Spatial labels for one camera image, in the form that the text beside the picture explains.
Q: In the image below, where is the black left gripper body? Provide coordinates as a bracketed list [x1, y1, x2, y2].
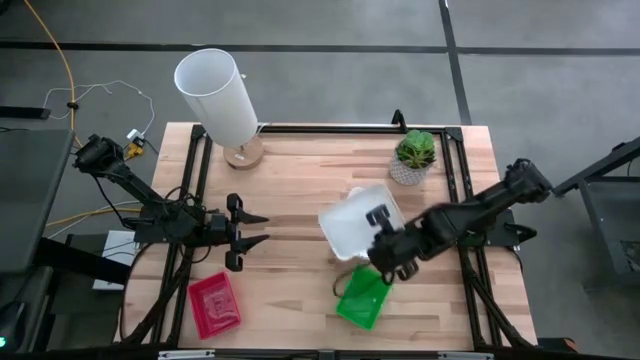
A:
[207, 193, 247, 273]

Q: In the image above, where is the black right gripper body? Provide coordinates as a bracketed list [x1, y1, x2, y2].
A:
[365, 203, 426, 282]

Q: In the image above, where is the potted green succulent plant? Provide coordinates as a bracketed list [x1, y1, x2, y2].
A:
[388, 128, 437, 187]

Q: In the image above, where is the white cylinder lamp wooden base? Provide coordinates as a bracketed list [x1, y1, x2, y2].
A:
[173, 47, 265, 171]

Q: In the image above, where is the yellow plug connector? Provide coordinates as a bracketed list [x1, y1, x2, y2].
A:
[121, 142, 147, 162]

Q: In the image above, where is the black and orange clamp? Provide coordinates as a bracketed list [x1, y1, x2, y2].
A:
[536, 336, 579, 354]

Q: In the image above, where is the dark metal side table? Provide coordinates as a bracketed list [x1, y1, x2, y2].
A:
[549, 134, 640, 290]

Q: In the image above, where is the dark grey desk top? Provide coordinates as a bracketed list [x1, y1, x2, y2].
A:
[0, 128, 77, 274]

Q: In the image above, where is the black device with green light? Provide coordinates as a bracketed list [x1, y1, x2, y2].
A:
[0, 298, 27, 352]

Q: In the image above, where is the black flat bar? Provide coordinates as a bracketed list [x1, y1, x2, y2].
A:
[0, 105, 52, 121]

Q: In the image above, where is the black cable bundle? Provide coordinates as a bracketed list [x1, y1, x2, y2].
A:
[464, 272, 534, 349]
[117, 242, 201, 346]

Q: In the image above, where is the silver metal bracket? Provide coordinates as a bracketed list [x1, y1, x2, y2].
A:
[439, 351, 496, 360]
[157, 349, 216, 360]

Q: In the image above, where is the black aluminium table frame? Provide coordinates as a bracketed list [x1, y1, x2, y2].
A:
[149, 108, 539, 351]

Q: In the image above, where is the yellow cable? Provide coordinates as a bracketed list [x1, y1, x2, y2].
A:
[22, 0, 85, 150]
[44, 206, 142, 229]

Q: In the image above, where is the thin white cable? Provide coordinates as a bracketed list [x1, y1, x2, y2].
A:
[42, 79, 156, 136]

